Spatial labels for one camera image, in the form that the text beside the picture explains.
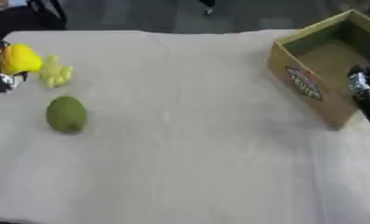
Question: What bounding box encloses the yellow toy bell pepper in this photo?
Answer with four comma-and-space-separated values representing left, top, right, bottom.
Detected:
0, 43, 44, 75

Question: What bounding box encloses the green toy mango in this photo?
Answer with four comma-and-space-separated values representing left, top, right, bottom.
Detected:
44, 95, 88, 135

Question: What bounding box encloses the tan cardboard box green inside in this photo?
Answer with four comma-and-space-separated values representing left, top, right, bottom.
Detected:
265, 9, 370, 130

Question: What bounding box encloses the light green toy grape bunch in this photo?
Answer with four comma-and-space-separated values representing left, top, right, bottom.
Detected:
36, 54, 74, 88

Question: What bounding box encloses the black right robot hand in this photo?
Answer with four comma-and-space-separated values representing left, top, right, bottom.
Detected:
346, 64, 370, 136

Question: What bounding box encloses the black chair leg with caster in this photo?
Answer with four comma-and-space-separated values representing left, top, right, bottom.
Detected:
198, 0, 219, 16

